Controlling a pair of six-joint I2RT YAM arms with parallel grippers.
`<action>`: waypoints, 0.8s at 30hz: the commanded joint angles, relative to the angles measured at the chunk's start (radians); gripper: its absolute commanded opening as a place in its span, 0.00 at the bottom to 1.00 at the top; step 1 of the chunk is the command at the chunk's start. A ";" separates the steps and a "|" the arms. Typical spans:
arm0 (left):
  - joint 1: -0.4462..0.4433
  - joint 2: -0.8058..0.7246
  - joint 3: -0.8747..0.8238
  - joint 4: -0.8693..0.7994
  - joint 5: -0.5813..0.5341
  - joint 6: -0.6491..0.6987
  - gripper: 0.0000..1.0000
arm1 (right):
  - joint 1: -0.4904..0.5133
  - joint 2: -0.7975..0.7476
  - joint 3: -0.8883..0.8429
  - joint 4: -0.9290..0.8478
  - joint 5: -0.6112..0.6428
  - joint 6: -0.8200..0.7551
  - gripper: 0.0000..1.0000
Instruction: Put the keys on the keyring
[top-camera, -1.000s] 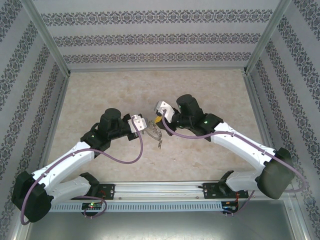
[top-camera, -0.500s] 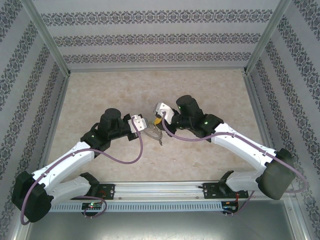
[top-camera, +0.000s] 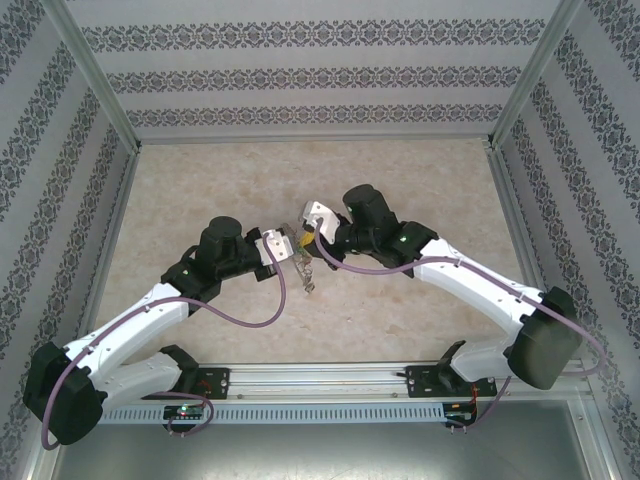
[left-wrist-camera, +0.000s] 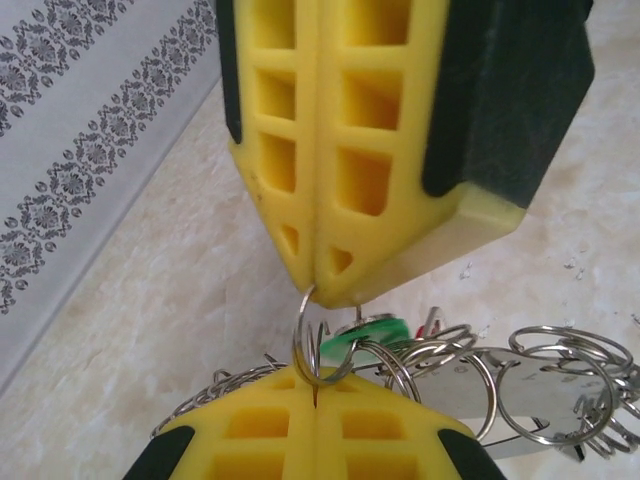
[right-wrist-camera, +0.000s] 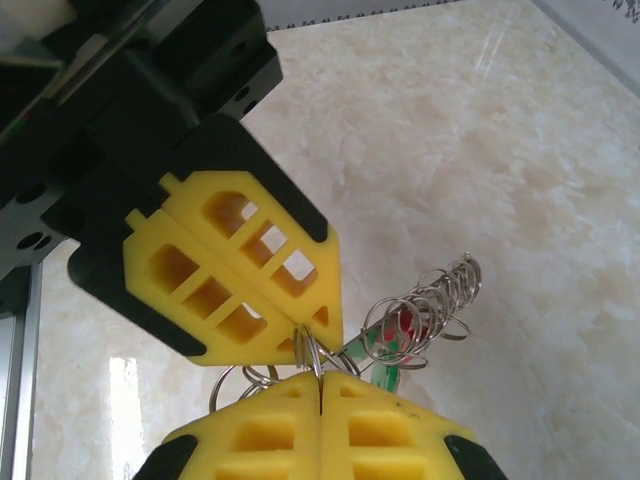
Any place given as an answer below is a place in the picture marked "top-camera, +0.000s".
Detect metal keyring holder with rings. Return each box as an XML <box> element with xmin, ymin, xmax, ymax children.
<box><xmin>281</xmin><ymin>222</ymin><xmax>320</xmax><ymax>295</ymax></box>

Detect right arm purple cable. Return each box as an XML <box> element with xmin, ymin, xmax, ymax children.
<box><xmin>312</xmin><ymin>229</ymin><xmax>609</xmax><ymax>434</ymax></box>

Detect grey metal panel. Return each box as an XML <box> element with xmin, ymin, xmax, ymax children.
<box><xmin>49</xmin><ymin>399</ymin><xmax>614</xmax><ymax>480</ymax></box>

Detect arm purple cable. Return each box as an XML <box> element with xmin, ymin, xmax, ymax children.
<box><xmin>312</xmin><ymin>229</ymin><xmax>609</xmax><ymax>434</ymax></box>
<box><xmin>42</xmin><ymin>239</ymin><xmax>289</xmax><ymax>451</ymax></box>

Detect right small circuit board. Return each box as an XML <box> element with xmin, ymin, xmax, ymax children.
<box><xmin>444</xmin><ymin>401</ymin><xmax>480</xmax><ymax>427</ymax></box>

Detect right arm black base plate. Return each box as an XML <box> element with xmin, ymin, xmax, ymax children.
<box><xmin>407</xmin><ymin>363</ymin><xmax>499</xmax><ymax>400</ymax></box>

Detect aluminium mounting rail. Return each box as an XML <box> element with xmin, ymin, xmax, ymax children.
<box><xmin>99</xmin><ymin>362</ymin><xmax>591</xmax><ymax>401</ymax></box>

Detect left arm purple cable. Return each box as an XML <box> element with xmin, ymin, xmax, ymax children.
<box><xmin>42</xmin><ymin>239</ymin><xmax>289</xmax><ymax>451</ymax></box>

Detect aluminium frame post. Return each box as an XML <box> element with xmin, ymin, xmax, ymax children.
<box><xmin>487</xmin><ymin>0</ymin><xmax>586</xmax><ymax>151</ymax></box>
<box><xmin>47</xmin><ymin>0</ymin><xmax>144</xmax><ymax>154</ymax></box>

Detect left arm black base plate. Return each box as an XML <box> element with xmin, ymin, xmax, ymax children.
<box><xmin>140</xmin><ymin>367</ymin><xmax>232</xmax><ymax>402</ymax></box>

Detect slotted grey cable duct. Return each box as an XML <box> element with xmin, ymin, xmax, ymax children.
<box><xmin>102</xmin><ymin>403</ymin><xmax>446</xmax><ymax>425</ymax></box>

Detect small circuit board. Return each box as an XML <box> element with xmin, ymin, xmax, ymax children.
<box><xmin>163</xmin><ymin>403</ymin><xmax>207</xmax><ymax>421</ymax></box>
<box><xmin>444</xmin><ymin>401</ymin><xmax>480</xmax><ymax>427</ymax></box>

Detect left small circuit board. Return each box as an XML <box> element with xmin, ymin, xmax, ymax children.
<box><xmin>163</xmin><ymin>403</ymin><xmax>207</xmax><ymax>421</ymax></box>

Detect aluminium side rail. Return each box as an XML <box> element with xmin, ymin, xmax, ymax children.
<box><xmin>487</xmin><ymin>144</ymin><xmax>569</xmax><ymax>361</ymax></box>
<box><xmin>69</xmin><ymin>148</ymin><xmax>144</xmax><ymax>351</ymax></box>

